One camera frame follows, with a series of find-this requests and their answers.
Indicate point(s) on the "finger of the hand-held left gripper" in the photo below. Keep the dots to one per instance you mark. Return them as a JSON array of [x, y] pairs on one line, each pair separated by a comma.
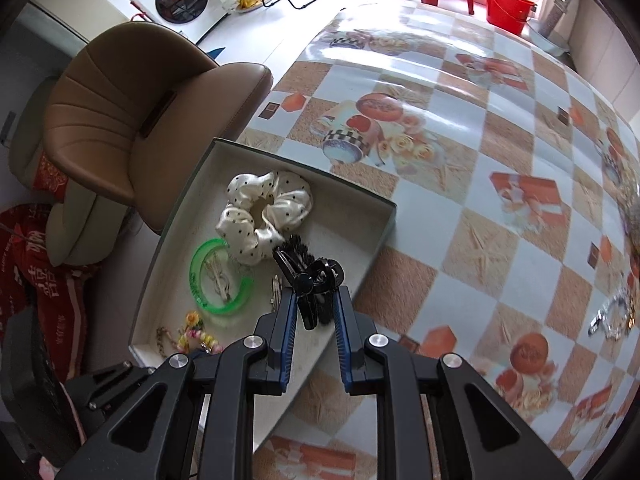
[[201, 353]]

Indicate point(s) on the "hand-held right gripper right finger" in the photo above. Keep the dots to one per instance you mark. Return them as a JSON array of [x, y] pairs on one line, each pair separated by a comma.
[[345, 340]]

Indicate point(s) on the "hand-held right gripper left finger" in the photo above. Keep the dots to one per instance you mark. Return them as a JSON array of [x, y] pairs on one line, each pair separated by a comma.
[[286, 330]]

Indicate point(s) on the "silver rhinestone hair clip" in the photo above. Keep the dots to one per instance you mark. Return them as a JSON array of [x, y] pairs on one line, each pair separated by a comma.
[[275, 290]]

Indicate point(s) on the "black hair claw clip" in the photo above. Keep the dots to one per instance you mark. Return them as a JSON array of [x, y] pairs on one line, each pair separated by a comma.
[[310, 280]]

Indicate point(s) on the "beige tray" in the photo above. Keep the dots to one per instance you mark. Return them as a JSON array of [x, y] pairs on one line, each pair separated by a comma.
[[340, 230]]

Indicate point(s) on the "green plastic bangle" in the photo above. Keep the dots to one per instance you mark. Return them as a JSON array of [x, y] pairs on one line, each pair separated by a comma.
[[200, 260]]

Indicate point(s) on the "white dotted scrunchie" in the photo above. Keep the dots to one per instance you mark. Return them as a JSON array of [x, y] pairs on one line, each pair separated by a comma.
[[240, 220]]

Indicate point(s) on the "red printed blanket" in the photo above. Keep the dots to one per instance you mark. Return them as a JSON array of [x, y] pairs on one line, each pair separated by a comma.
[[40, 270]]

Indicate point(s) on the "red printed cushion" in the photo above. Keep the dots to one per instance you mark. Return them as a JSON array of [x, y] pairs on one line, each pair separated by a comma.
[[50, 180]]

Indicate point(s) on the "brown leather chair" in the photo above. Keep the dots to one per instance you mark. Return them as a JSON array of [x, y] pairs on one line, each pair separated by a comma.
[[125, 110]]

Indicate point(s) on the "checkered printed tablecloth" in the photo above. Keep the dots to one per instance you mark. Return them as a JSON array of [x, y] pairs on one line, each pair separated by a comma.
[[475, 110]]

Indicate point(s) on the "pale blue basin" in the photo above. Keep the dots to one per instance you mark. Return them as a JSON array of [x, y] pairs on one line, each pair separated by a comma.
[[547, 35]]

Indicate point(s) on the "red plastic bucket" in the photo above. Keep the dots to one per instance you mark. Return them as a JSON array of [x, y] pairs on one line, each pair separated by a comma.
[[507, 7]]

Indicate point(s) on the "grey patterned roll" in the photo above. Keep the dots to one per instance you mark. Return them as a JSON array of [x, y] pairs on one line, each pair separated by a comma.
[[555, 15]]

